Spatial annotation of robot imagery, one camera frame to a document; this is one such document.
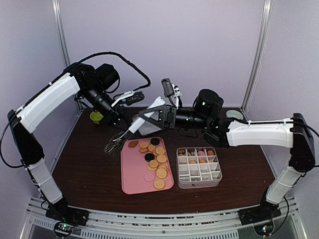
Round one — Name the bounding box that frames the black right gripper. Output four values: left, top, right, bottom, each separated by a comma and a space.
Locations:
138, 104, 210, 130

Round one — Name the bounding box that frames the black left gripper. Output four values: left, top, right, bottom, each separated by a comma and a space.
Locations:
81, 84, 134, 133

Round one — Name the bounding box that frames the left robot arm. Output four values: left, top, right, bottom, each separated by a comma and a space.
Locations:
7, 63, 136, 221

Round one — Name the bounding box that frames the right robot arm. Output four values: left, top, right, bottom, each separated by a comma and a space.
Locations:
139, 89, 316, 220

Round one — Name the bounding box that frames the green plastic bowl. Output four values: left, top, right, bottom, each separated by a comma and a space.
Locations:
90, 111, 104, 124

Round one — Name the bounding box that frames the brown leaf cookie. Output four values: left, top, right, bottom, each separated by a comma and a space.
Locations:
128, 140, 139, 148

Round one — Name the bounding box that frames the black sandwich cookie right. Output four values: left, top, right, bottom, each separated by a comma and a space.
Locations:
150, 137, 160, 146

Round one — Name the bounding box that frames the black sandwich cookie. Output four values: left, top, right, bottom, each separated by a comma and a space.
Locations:
150, 137, 160, 146
145, 153, 155, 162

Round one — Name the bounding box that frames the black sandwich cookie centre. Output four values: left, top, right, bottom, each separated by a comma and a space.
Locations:
145, 153, 155, 162

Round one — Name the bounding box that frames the round dotted biscuit top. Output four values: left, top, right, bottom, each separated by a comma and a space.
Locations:
156, 168, 167, 179

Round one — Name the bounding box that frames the round dotted biscuit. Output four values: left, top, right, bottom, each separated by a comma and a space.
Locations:
153, 179, 165, 190
156, 168, 167, 179

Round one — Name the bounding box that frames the pink plastic tray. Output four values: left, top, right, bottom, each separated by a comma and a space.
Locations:
121, 137, 174, 195

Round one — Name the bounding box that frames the pink sandwich cookie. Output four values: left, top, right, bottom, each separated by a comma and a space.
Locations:
144, 173, 155, 182

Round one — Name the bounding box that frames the silver divided cookie tin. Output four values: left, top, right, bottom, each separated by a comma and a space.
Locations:
176, 146, 223, 189

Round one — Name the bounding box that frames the round dotted biscuit bottom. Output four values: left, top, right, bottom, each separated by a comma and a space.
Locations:
153, 179, 165, 190

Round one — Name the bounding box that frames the celadon ceramic bowl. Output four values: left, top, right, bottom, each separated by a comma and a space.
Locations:
226, 110, 244, 120

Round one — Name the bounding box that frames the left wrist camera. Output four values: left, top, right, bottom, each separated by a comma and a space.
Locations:
111, 91, 145, 107

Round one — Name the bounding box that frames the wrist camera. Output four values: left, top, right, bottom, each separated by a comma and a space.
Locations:
111, 91, 145, 107
161, 78, 174, 98

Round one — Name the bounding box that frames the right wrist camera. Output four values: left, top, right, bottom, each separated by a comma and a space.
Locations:
161, 78, 174, 98

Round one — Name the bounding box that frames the black braided cable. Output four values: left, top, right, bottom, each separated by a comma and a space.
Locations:
64, 51, 152, 100

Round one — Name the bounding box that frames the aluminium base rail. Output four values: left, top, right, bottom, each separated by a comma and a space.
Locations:
17, 197, 309, 239

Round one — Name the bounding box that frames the left metal frame post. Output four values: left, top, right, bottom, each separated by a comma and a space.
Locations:
52, 0, 71, 67

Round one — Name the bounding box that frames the metal frame post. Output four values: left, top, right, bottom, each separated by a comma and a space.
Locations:
52, 0, 71, 67
241, 0, 273, 114

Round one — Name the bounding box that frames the right metal frame post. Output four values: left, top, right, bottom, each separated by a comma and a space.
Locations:
241, 0, 273, 114

